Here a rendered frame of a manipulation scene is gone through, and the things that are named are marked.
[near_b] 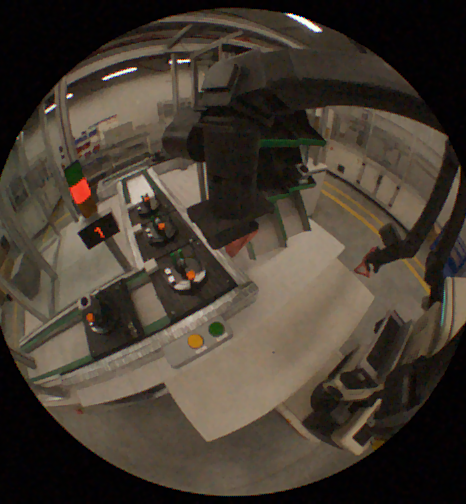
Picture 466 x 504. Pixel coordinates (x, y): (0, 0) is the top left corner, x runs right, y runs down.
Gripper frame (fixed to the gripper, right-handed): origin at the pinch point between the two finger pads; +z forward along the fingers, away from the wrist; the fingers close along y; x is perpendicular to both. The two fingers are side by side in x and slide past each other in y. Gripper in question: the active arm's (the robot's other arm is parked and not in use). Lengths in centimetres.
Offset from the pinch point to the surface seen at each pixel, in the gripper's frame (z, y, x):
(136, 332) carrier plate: 26.1, 29.4, -8.0
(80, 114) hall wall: -178, 206, -1080
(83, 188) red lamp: -10.4, 23.0, -29.3
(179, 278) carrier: 24.4, 8.4, -16.7
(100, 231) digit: 3.1, 24.0, -28.3
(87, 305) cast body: 14.7, 38.8, -17.1
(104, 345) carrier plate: 26, 43, -9
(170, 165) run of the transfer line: 34, -28, -136
